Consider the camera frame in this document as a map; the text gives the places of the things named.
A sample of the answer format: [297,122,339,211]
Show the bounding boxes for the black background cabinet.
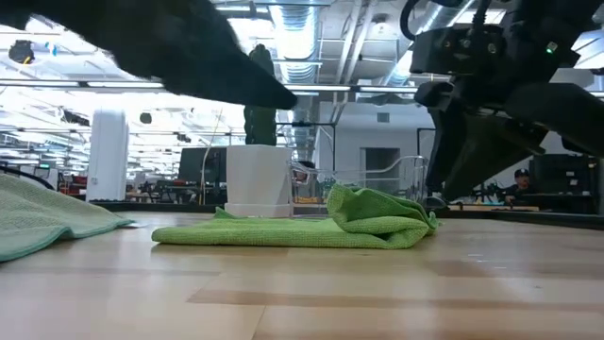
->
[528,153,602,213]

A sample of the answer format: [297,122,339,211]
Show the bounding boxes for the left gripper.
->
[0,0,298,110]

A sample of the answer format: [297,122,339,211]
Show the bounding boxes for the pale green microfiber towel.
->
[0,173,136,263]

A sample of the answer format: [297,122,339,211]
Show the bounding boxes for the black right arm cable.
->
[399,0,426,42]

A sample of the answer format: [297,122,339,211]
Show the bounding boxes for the black metal gantry frame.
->
[277,121,337,172]

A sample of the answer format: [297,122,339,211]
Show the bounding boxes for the smooth silver ventilation duct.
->
[377,0,473,89]

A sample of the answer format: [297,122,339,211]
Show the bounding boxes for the corrugated silver ventilation duct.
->
[269,4,323,164]

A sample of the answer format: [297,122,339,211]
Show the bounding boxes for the white pillar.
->
[85,107,130,203]

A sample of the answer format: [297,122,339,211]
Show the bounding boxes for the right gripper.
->
[414,75,604,202]

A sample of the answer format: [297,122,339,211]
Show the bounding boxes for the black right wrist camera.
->
[409,22,581,79]

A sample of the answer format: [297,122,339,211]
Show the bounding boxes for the bright green microfiber towel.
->
[150,182,440,250]

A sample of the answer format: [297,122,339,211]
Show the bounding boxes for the white hexagonal plant pot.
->
[224,144,294,218]

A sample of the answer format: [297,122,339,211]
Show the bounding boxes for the black background monitor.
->
[177,146,227,185]

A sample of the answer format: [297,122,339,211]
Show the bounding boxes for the person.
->
[502,168,534,205]

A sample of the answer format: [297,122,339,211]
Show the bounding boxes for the clear plastic tray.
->
[288,155,431,218]

